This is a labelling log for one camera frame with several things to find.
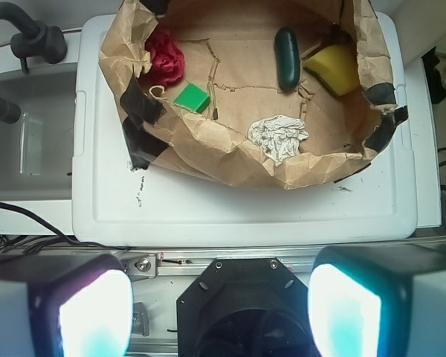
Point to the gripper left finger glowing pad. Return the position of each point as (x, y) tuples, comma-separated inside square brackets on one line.
[(64, 305)]

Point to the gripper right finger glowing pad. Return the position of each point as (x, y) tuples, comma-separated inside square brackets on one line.
[(379, 300)]

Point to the crumpled white paper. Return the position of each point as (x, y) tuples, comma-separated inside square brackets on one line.
[(279, 137)]

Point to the crumpled red paper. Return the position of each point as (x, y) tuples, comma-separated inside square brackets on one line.
[(166, 58)]

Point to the white plastic lid board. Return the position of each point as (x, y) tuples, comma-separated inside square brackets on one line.
[(115, 204)]

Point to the grey sink basin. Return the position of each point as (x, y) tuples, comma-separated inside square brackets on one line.
[(36, 152)]

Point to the green cube block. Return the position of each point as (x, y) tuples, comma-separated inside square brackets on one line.
[(193, 98)]

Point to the brown paper bag tray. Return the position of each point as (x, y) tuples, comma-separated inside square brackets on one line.
[(229, 53)]

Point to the yellow sponge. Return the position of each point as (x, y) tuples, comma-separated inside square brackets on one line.
[(336, 69)]

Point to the dark green oblong object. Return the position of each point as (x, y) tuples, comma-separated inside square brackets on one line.
[(288, 58)]

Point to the aluminium rail frame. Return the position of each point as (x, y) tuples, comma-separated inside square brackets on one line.
[(192, 262)]

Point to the black octagonal mount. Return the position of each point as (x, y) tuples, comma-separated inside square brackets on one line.
[(245, 307)]

